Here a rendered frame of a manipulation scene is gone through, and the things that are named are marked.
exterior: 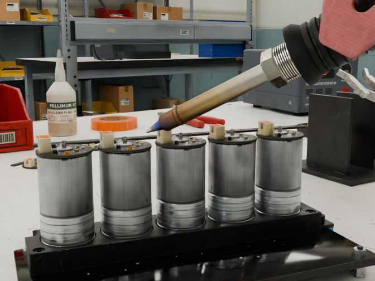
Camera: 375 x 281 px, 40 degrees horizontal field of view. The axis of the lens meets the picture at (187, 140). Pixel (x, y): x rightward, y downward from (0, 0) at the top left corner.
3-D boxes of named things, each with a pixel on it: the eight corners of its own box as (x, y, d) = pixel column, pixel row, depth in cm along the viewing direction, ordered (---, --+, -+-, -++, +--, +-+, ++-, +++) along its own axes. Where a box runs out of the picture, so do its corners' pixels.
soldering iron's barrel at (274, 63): (163, 143, 22) (300, 77, 19) (147, 110, 22) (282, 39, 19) (176, 136, 23) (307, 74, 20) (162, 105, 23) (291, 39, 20)
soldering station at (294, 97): (356, 112, 80) (360, 50, 78) (297, 117, 75) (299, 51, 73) (295, 102, 93) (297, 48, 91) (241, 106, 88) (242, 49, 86)
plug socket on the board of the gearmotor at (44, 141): (57, 152, 23) (57, 137, 23) (37, 153, 22) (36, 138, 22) (55, 148, 23) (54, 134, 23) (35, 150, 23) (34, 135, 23)
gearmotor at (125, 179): (159, 251, 24) (158, 145, 23) (108, 259, 24) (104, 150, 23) (144, 233, 27) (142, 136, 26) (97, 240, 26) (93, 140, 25)
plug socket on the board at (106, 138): (120, 147, 24) (119, 132, 24) (101, 149, 23) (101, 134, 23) (115, 144, 24) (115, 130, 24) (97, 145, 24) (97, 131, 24)
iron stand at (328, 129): (324, 221, 42) (390, 135, 36) (268, 146, 47) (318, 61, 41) (372, 208, 45) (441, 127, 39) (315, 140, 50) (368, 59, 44)
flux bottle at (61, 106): (51, 137, 60) (47, 49, 58) (45, 132, 63) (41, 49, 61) (80, 135, 61) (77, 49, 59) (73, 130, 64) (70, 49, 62)
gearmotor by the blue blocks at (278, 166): (308, 228, 27) (313, 134, 27) (268, 234, 27) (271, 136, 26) (283, 213, 30) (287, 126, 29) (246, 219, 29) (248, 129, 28)
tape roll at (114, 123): (145, 129, 65) (145, 119, 65) (101, 133, 62) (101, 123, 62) (125, 122, 70) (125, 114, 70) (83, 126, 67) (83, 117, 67)
